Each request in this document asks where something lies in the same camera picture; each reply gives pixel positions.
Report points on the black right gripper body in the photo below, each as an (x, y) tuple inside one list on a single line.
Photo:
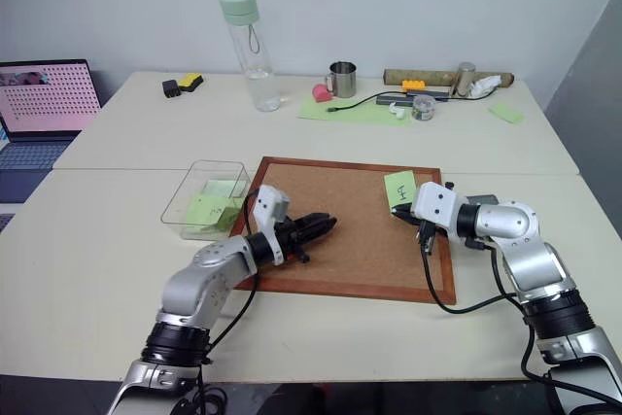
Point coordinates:
[(426, 235)]

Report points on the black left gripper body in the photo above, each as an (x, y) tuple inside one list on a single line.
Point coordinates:
[(291, 236)]

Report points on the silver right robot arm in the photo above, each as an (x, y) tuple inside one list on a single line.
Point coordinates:
[(529, 259)]

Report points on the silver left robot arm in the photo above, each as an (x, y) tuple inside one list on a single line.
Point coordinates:
[(194, 284)]

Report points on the green note with black writing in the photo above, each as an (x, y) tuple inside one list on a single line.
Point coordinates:
[(399, 187)]

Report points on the dark grey tray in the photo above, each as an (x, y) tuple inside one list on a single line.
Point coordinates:
[(482, 200)]

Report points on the pale green note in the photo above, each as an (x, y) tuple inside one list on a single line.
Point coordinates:
[(221, 187)]

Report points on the green note with scribble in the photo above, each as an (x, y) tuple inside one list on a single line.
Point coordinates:
[(209, 212)]

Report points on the small clear jar of pushpins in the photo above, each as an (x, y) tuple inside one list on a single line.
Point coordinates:
[(423, 109)]

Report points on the clear plastic box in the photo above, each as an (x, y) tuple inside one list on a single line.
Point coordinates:
[(214, 167)]

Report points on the blank green sticky note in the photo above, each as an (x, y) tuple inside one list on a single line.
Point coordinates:
[(506, 114)]

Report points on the small white plastic piece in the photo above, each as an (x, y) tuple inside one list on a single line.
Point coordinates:
[(397, 111)]

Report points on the light green paper sheet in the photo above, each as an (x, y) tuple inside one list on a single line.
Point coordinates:
[(359, 114)]

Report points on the dark grey hub bar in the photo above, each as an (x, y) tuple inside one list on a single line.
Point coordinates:
[(393, 98)]

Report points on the yellow toy brick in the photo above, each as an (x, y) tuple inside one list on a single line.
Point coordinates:
[(413, 85)]

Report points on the pink rounded object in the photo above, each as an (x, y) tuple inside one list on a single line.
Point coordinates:
[(321, 93)]

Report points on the wooden log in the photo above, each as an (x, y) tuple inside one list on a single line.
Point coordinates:
[(432, 76)]

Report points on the metal mug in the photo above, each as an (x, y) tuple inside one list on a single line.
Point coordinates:
[(344, 80)]

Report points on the metal cylinder can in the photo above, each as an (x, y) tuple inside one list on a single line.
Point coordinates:
[(465, 79)]

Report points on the crumpled white tissue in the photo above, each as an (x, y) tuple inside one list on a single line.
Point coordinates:
[(484, 85)]

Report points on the clear bottle with green lid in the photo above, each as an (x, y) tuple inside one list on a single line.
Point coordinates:
[(257, 79)]

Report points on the yellow and black sponge eraser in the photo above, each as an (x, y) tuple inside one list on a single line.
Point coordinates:
[(190, 80)]

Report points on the black eraser block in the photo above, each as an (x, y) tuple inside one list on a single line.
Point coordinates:
[(171, 88)]

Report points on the grey partition panel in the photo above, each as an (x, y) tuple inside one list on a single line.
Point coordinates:
[(590, 104)]

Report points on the open laptop with pink screen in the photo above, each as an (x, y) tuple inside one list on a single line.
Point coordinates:
[(44, 94)]

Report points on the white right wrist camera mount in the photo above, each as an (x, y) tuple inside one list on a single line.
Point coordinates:
[(435, 203)]

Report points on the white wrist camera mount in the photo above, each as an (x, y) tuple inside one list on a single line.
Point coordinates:
[(269, 203), (435, 203)]

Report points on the cork board with wooden frame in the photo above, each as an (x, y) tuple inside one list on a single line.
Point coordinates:
[(350, 220)]

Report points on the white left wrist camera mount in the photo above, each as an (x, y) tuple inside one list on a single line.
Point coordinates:
[(269, 203)]

